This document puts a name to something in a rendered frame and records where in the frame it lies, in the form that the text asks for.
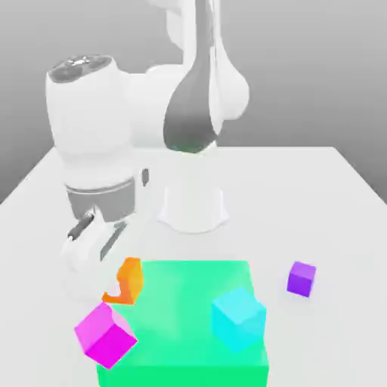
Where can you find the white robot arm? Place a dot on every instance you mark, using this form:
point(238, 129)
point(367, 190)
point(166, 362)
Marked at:
point(90, 127)

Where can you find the small magenta cube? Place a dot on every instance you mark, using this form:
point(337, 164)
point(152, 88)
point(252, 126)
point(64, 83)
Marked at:
point(104, 338)

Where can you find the small cyan cube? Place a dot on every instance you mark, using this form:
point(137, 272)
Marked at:
point(239, 320)

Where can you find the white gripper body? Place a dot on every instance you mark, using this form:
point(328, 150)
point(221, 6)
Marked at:
point(86, 257)

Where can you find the large green box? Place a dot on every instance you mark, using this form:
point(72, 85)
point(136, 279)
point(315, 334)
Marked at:
point(181, 302)

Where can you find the small orange cube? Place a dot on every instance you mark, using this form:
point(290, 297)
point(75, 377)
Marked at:
point(130, 279)

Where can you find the small purple cube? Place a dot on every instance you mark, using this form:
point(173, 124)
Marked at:
point(300, 279)

